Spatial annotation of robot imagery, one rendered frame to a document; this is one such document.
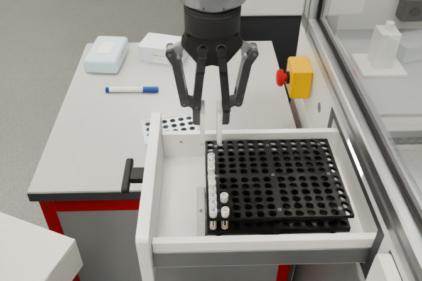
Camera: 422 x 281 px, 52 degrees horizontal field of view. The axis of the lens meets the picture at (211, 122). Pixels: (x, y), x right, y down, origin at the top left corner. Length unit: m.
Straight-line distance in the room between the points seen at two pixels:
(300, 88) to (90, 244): 0.60
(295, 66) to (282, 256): 0.46
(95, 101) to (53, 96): 1.45
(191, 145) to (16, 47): 2.45
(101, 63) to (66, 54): 1.75
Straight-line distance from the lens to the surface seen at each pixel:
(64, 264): 0.76
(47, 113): 2.48
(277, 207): 0.69
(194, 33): 0.57
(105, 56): 1.26
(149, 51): 1.27
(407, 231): 0.59
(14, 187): 2.11
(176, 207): 0.76
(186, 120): 1.00
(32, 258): 0.76
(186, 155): 0.85
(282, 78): 0.99
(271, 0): 1.44
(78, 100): 1.17
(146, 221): 0.63
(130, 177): 0.72
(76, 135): 1.06
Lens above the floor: 1.42
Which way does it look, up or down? 39 degrees down
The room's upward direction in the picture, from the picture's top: straight up
